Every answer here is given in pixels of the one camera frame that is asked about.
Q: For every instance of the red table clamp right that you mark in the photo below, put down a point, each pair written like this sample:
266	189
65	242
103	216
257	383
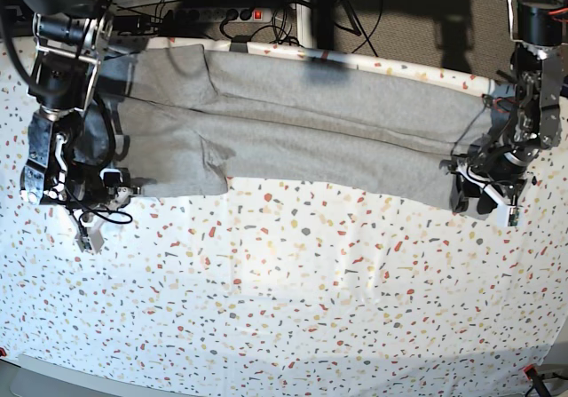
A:
531	373

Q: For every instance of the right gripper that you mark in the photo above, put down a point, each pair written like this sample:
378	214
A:
101	201

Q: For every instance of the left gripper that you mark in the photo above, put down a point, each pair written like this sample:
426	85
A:
494	181

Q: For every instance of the white power strip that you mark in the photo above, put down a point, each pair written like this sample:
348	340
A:
217	15

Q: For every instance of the terrazzo pattern tablecloth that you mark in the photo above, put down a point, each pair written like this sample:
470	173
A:
283	287

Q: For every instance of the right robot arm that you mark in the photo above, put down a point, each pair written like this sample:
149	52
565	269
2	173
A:
71	138

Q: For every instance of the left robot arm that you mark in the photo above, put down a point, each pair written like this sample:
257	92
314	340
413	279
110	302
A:
538	29

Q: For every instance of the black table clip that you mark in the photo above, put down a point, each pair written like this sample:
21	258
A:
240	44

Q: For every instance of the grey T-shirt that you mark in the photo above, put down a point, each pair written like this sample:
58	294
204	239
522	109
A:
193	118

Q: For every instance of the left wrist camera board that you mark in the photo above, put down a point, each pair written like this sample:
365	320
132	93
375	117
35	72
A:
513	216

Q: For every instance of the white table leg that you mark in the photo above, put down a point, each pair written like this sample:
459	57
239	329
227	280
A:
304	26

